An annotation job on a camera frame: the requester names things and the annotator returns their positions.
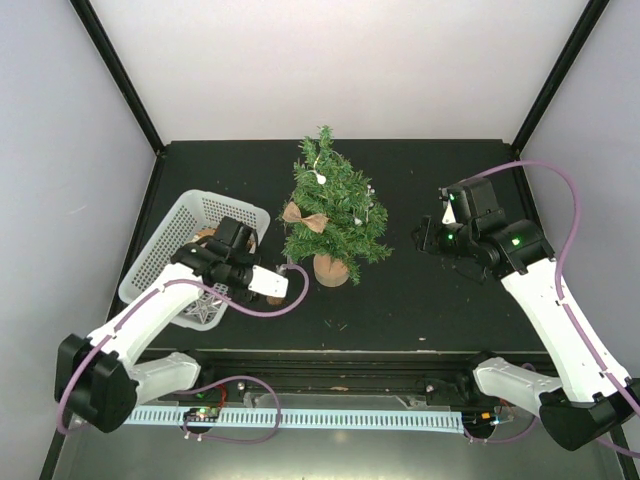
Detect circuit board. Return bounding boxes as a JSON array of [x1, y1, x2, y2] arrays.
[[183, 406, 220, 423], [465, 406, 516, 427]]

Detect left circuit board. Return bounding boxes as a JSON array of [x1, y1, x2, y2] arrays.
[[183, 406, 220, 423]]

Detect brown burlap bow ornament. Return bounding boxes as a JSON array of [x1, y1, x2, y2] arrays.
[[282, 202, 329, 234]]

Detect white slotted cable duct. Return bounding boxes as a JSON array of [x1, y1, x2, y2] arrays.
[[125, 405, 464, 434]]

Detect silver star ornament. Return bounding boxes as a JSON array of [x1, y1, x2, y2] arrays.
[[190, 296, 223, 324]]

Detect right circuit board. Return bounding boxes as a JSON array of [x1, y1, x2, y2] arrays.
[[465, 406, 516, 427]]

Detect beige burlap sack ornament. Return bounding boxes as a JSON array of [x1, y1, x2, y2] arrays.
[[192, 228, 217, 246]]

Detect left black frame post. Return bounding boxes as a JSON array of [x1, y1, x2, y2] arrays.
[[69, 0, 165, 155]]

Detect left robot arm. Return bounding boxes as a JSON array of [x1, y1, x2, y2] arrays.
[[54, 217, 287, 433]]

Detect right black frame post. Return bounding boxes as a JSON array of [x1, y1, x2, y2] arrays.
[[511, 0, 610, 156]]

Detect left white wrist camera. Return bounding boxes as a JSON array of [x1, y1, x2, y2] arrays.
[[247, 265, 289, 299]]

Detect clear wire string lights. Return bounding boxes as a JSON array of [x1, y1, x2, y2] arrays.
[[282, 149, 377, 274]]

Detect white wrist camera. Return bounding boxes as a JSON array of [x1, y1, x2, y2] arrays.
[[247, 265, 289, 299], [441, 201, 456, 225]]

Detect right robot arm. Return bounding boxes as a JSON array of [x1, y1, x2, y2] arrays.
[[412, 177, 639, 451]]

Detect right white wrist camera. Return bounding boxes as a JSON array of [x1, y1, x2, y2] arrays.
[[441, 201, 456, 225]]

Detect black frame post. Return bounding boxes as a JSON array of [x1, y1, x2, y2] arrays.
[[69, 0, 165, 155], [511, 0, 610, 156]]

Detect white plastic basket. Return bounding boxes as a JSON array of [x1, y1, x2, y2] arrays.
[[118, 190, 270, 331]]

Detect small green christmas tree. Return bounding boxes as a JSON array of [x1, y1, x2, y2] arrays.
[[278, 124, 394, 288]]

